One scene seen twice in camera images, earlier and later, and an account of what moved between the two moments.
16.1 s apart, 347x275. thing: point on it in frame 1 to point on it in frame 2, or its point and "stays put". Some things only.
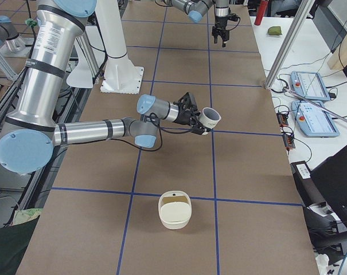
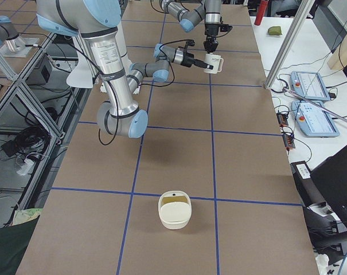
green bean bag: [275, 30] stays put
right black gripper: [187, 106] to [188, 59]
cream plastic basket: [175, 209] stays put
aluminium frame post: [289, 43] stays put
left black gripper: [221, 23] to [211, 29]
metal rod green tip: [320, 106] stays put
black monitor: [336, 176] stays put
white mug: [209, 117] to [217, 61]
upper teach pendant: [310, 85] stays put
